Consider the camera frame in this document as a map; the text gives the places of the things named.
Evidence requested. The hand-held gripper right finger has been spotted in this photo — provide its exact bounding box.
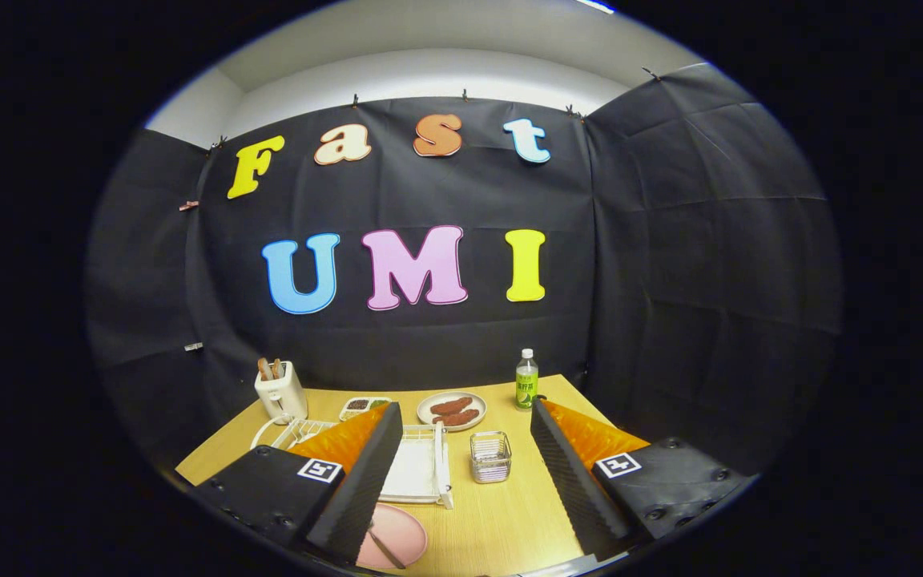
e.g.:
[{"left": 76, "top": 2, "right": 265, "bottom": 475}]
[{"left": 530, "top": 398, "right": 753, "bottom": 562}]

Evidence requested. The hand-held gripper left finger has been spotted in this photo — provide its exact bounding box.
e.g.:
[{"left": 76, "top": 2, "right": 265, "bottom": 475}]
[{"left": 191, "top": 401, "right": 404, "bottom": 566}]

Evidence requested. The pink plate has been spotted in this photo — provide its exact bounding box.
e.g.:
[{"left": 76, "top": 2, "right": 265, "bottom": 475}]
[{"left": 356, "top": 502, "right": 429, "bottom": 571}]

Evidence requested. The wooden-handled spoon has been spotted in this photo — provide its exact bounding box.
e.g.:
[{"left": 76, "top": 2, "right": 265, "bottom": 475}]
[{"left": 365, "top": 519, "right": 408, "bottom": 570}]

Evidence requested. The white wire dish rack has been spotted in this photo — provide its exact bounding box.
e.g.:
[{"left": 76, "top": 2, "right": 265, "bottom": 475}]
[{"left": 250, "top": 414, "right": 455, "bottom": 510}]

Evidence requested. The metal wire basket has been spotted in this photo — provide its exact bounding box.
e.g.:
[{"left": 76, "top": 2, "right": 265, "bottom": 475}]
[{"left": 470, "top": 431, "right": 513, "bottom": 484}]

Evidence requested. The white divided dish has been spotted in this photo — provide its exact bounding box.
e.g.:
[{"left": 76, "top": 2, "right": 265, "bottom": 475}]
[{"left": 339, "top": 396, "right": 392, "bottom": 422}]

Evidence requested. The white plate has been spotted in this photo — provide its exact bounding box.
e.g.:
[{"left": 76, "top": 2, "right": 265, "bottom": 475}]
[{"left": 417, "top": 390, "right": 488, "bottom": 433}]

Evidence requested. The white drip tray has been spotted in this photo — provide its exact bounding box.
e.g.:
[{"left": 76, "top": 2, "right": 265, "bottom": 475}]
[{"left": 381, "top": 439, "right": 438, "bottom": 499}]

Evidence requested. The green drink bottle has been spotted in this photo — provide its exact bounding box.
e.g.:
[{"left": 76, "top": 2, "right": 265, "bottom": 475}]
[{"left": 515, "top": 348, "right": 540, "bottom": 411}]

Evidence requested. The white toaster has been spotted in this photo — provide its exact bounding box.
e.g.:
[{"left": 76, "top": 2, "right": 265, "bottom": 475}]
[{"left": 254, "top": 361, "right": 309, "bottom": 424}]

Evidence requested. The black backdrop cloth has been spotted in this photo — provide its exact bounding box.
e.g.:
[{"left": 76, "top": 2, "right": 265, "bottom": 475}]
[{"left": 85, "top": 63, "right": 843, "bottom": 482}]

